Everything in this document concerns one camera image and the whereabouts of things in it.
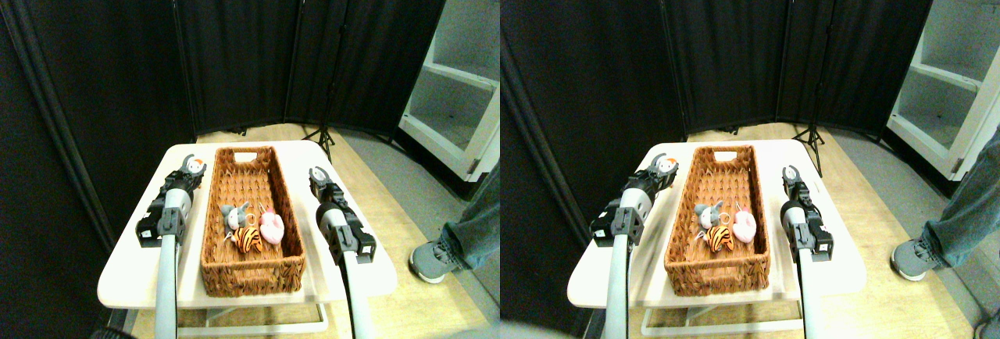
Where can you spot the brown wicker basket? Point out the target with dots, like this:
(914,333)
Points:
(715,276)
(250,276)

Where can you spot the grey plush toy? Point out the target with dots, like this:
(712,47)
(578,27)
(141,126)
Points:
(234,215)
(708,215)

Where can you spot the black curtain stand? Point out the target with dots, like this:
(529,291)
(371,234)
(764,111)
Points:
(322,137)
(812,140)

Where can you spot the white shelf unit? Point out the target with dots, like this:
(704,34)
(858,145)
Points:
(461,112)
(953,105)

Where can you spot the low white table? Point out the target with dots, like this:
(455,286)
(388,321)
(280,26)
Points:
(777,158)
(297,159)

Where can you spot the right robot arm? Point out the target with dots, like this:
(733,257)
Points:
(808,308)
(355,308)

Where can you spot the person's legs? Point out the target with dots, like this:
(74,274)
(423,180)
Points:
(961,222)
(476,230)

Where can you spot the orange black striped toy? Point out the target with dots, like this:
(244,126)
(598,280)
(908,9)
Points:
(248,240)
(719,240)

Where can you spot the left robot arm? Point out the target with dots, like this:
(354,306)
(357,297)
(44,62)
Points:
(617,300)
(166,300)

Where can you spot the pink plush toy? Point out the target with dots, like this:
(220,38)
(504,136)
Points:
(272,228)
(744,227)

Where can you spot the black curtain foot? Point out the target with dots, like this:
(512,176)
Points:
(238,132)
(731,130)

